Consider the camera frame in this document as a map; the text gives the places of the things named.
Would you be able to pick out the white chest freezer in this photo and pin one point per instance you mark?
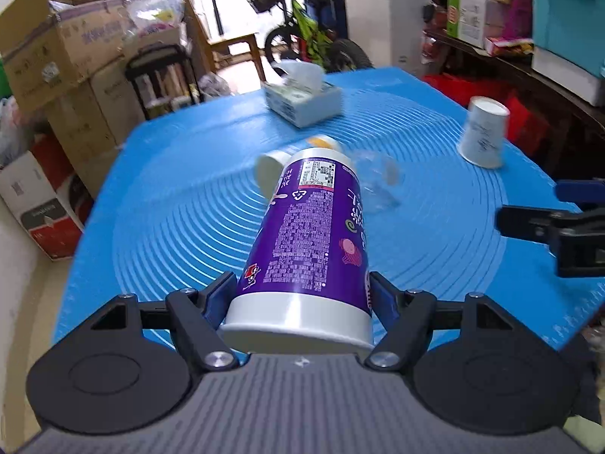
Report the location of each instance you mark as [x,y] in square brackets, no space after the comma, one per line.
[389,31]

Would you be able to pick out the purple paper cup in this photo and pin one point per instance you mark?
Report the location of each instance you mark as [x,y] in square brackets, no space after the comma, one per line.
[305,286]

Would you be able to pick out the green bicycle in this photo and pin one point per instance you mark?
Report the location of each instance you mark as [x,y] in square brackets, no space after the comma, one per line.
[306,36]

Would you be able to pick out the green white box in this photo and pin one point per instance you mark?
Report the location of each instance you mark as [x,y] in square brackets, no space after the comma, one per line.
[467,21]

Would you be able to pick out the lower cardboard box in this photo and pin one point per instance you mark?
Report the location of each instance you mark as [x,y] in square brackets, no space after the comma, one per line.
[93,120]

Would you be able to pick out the clear plastic cup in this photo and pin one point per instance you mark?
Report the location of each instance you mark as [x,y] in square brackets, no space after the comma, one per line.
[379,174]

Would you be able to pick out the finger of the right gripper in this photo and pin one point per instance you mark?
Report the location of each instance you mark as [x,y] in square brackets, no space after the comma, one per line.
[581,191]
[556,228]

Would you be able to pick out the large top cardboard box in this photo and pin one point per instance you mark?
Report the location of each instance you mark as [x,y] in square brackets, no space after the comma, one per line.
[50,46]

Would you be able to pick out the blue silicone mat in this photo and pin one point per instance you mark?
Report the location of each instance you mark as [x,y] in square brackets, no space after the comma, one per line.
[229,186]

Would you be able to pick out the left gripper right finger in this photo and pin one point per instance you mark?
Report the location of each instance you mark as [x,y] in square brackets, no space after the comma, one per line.
[406,317]

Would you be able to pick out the wooden chair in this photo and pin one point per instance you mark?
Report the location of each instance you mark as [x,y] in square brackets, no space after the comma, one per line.
[209,50]

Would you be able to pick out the teal plastic bin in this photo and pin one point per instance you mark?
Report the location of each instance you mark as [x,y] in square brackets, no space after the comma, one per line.
[571,29]

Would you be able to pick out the white paper cup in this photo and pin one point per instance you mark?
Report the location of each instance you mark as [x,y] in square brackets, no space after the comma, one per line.
[485,129]

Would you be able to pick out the white tissue box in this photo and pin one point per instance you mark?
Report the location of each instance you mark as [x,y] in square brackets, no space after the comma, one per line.
[303,97]

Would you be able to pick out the white red cardboard box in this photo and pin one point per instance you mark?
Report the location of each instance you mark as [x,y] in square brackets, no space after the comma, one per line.
[47,197]

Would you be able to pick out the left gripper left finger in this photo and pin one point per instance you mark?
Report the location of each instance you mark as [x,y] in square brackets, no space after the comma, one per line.
[195,317]

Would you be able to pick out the blue yellow paper cup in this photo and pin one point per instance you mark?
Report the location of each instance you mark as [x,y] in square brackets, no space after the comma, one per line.
[269,166]

